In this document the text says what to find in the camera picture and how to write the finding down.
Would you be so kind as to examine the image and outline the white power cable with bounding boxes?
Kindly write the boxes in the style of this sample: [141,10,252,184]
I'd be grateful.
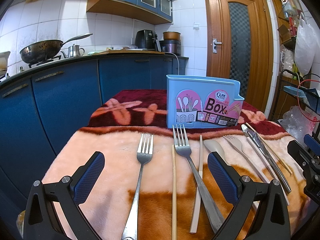
[164,51,181,75]

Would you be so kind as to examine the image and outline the steel fork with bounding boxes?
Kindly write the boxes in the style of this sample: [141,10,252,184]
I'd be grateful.
[121,133,153,239]
[172,125,224,233]

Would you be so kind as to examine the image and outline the red floral plush blanket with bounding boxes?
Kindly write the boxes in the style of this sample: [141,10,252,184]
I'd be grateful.
[42,89,313,239]

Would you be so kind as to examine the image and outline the black metal rack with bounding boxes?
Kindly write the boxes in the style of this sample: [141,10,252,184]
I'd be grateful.
[269,69,319,121]

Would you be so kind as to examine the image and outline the beige plastic spoon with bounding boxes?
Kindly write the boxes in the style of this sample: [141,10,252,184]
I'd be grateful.
[204,139,229,165]

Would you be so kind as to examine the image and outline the blue plastic utensil box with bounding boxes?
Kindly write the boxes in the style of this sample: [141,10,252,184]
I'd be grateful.
[167,75,244,128]

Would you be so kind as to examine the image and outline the wooden shelf with items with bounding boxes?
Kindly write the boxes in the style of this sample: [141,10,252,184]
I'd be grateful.
[272,0,305,50]

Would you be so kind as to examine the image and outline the wooden door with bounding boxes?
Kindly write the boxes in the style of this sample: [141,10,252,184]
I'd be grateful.
[205,0,273,112]

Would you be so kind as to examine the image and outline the black wok pan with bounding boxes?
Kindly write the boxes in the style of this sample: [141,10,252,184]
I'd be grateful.
[20,34,92,65]

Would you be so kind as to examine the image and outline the brown pot on cooker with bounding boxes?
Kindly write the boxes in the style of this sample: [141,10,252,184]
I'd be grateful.
[163,31,181,41]

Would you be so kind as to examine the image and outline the white plastic bag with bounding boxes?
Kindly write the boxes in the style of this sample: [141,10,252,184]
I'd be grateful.
[295,18,317,74]

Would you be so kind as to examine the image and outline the white pot on stove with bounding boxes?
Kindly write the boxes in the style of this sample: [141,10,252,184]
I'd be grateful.
[0,51,10,77]

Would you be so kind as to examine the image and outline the steel table knife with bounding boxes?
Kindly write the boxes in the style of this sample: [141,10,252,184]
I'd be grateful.
[241,124,291,193]

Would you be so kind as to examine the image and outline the black air fryer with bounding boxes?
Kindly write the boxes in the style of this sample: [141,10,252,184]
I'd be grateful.
[135,30,161,52]

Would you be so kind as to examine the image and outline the dark rice cooker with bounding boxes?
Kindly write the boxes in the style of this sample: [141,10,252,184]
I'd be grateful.
[159,40,181,56]

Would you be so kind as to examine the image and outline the beige plastic fork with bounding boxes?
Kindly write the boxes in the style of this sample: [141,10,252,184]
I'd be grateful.
[223,135,270,183]

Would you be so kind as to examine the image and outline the blue base cabinets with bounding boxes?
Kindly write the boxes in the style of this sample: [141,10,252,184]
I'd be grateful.
[1,54,187,237]

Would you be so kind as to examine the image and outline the steel teapot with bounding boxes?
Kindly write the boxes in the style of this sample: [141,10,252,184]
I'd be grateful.
[61,44,85,59]

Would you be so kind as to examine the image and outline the gas stove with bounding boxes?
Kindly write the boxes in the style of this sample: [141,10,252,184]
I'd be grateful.
[28,55,61,68]

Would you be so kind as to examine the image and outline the silver door handle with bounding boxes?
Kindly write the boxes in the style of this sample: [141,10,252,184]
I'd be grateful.
[213,38,222,54]

